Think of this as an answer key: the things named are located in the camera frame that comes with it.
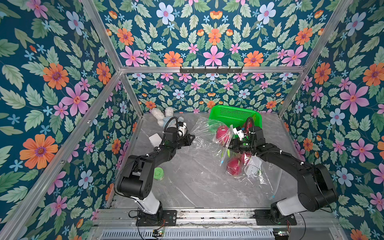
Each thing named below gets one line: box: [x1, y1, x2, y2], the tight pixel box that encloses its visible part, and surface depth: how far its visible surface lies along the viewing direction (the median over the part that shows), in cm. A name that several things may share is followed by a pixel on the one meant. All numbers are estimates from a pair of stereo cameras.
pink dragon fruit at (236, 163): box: [226, 152, 251, 176], surface depth 86 cm
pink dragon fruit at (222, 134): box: [216, 125, 230, 146], surface depth 81 cm
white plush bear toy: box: [149, 106, 184, 130], surface depth 110 cm
